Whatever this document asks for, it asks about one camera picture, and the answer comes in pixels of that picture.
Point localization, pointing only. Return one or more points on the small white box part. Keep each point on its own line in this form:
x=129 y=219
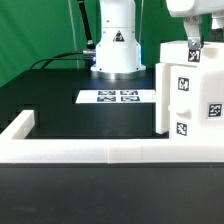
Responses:
x=177 y=52

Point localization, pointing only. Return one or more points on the white U-shaped boundary frame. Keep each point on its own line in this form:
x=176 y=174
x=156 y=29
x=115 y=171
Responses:
x=15 y=147

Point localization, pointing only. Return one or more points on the white marker base plate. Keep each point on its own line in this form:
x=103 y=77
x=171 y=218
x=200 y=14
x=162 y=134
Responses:
x=116 y=96

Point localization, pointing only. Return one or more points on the white cabinet door panel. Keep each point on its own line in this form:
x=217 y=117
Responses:
x=184 y=102

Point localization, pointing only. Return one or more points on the large white cabinet body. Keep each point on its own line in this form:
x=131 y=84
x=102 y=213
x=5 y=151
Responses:
x=211 y=108

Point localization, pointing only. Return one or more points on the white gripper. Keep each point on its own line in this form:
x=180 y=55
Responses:
x=191 y=9

